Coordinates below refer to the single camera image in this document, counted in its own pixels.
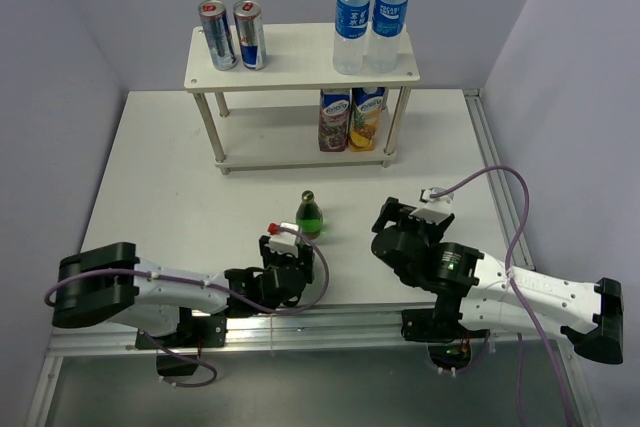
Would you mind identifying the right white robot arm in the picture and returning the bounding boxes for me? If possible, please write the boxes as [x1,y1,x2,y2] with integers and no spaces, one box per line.
[371,197,623,365]

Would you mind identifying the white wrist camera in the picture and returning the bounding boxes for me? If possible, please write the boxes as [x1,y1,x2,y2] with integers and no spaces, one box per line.
[267,222,301,257]
[410,187,453,224]

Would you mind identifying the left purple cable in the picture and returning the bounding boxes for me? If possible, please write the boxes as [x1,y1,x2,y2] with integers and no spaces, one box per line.
[43,224,331,388]

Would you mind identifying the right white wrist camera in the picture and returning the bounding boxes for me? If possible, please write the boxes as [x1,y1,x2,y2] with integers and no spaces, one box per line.
[410,187,453,224]

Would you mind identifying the aluminium side rail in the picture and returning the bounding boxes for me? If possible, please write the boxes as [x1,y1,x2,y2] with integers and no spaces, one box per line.
[463,89,602,426]

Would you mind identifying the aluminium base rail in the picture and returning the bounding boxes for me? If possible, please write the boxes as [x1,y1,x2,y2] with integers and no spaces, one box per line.
[36,309,519,426]

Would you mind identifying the purple grape juice carton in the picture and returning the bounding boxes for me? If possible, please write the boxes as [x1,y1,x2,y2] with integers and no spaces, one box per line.
[318,89,351,152]

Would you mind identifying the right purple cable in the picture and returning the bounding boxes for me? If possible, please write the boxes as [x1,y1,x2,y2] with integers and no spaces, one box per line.
[427,165,576,427]

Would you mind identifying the blue-label water bottle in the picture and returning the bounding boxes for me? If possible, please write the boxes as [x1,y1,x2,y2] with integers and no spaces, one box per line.
[333,0,370,75]
[367,0,408,73]

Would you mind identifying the white two-tier wooden shelf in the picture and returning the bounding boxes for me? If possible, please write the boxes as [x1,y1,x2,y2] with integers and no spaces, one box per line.
[184,23,420,175]

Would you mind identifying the purple cable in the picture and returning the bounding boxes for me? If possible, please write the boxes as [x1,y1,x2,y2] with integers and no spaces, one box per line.
[427,165,576,427]
[43,224,331,388]

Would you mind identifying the yellow pineapple juice carton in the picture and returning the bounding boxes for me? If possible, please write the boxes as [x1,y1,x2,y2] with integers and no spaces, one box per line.
[348,87,386,152]

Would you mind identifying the rear green glass bottle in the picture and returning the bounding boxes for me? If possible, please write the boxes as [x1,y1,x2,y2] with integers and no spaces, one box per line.
[296,190,324,239]

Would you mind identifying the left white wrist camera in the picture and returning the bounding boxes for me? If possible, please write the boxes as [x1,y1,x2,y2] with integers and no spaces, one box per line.
[267,222,301,257]

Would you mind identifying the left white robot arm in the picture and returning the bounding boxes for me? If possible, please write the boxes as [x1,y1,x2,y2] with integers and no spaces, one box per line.
[45,231,315,349]

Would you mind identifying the silver drink can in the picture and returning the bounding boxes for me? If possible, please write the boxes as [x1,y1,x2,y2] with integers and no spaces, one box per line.
[198,0,237,71]
[233,0,267,70]

